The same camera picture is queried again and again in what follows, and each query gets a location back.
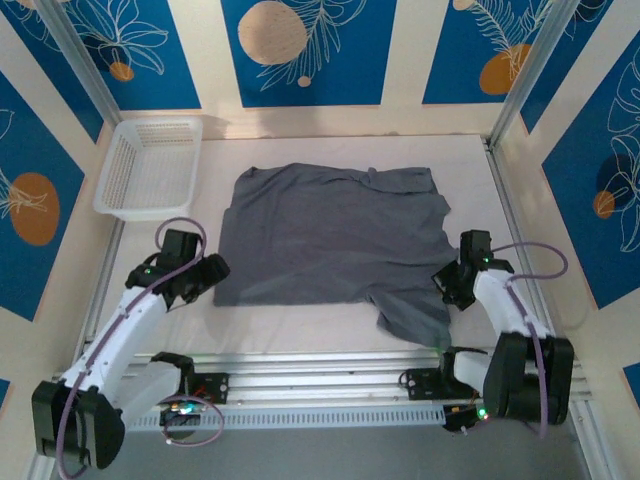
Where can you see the blue poster large orange oval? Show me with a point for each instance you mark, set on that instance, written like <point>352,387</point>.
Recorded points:
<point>30,150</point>

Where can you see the aluminium frame post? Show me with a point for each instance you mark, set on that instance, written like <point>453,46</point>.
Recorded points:
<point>530,75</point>
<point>80,60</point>

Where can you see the blue poster with orange circle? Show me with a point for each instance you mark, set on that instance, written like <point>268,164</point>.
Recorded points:
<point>575,225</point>

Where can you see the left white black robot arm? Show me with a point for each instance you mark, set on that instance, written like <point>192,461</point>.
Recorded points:
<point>155,380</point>

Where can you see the white plastic mesh basket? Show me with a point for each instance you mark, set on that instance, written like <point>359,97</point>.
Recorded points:
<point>150,170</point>

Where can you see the blue poster white flower drawing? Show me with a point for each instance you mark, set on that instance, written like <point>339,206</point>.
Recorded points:
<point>165,75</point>

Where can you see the aluminium table side rail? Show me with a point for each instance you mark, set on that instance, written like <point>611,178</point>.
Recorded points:
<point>105,280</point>
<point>510,210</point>

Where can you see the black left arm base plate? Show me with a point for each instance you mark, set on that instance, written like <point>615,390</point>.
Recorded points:
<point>212,387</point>

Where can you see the blue poster beige circle fern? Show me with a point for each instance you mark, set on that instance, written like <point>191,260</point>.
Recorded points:
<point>340,75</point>

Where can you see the blue wall poster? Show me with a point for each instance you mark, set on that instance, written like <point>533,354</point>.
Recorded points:
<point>3,392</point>
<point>632,382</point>
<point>555,85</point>
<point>45,65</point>

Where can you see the grey t-shirt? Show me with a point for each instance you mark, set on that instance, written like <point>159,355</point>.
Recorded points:
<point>330,235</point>

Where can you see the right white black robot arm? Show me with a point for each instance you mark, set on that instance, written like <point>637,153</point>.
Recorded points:
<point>495,300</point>

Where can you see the blue poster orange circle fern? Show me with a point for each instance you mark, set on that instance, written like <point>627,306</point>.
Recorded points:
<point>450,60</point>

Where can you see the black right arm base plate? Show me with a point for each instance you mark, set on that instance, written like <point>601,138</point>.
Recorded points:
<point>425,384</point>

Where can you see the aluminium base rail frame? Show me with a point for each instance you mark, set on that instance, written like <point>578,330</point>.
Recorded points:
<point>325,380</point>

